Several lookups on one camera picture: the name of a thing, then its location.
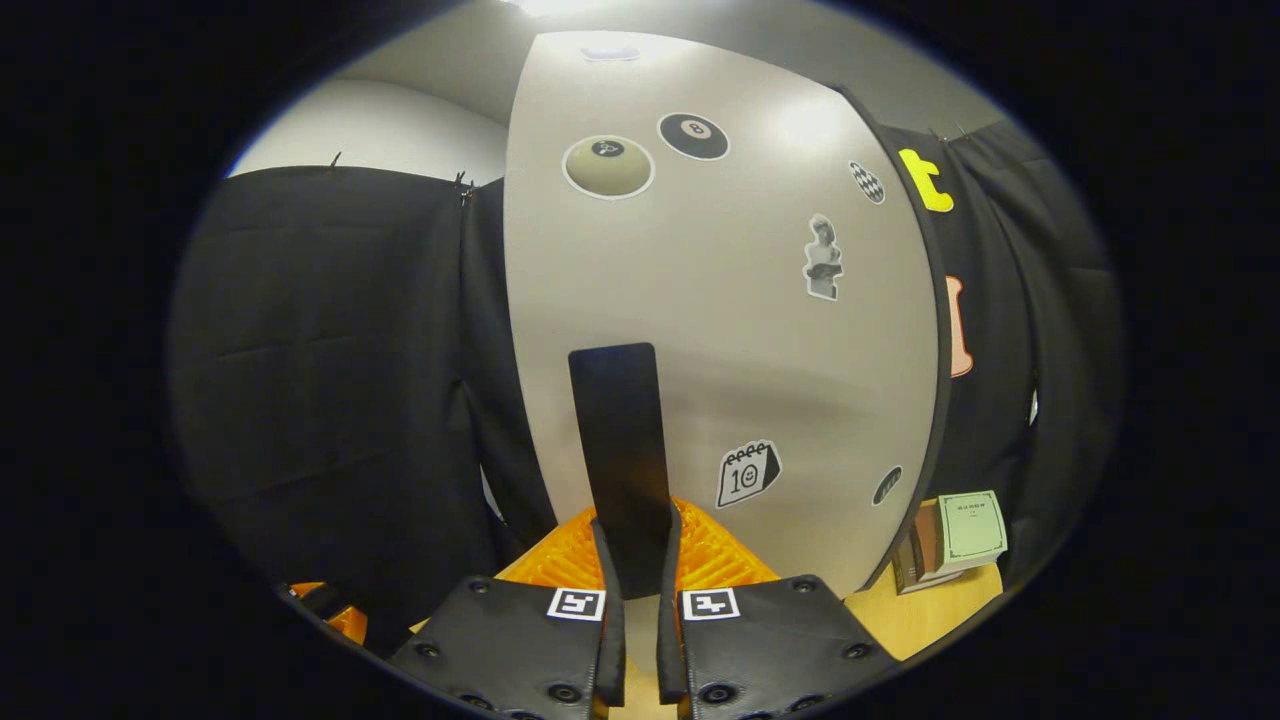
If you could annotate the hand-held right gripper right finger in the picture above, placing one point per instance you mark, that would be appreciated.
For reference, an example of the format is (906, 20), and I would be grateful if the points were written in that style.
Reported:
(780, 645)

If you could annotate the grey-brown book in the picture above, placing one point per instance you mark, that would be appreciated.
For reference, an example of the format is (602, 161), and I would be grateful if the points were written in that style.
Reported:
(903, 570)

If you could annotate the grey cabinet door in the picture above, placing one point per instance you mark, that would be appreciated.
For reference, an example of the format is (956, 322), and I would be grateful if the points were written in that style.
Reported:
(740, 340)

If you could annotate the long ceiling light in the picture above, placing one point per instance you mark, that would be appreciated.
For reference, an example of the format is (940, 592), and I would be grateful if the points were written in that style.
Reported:
(555, 6)

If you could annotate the pale green book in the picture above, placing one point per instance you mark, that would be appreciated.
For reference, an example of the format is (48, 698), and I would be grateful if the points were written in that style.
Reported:
(972, 530)

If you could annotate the brown book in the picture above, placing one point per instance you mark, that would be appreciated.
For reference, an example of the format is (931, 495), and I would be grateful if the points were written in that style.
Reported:
(925, 545)

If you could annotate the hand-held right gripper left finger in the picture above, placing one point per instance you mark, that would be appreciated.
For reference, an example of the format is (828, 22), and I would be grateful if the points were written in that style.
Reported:
(500, 645)

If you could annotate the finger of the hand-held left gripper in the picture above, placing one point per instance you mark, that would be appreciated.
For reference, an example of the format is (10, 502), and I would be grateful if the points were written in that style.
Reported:
(345, 625)

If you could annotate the black backdrop cloth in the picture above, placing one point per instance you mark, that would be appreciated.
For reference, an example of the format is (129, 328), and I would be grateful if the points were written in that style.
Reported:
(330, 380)

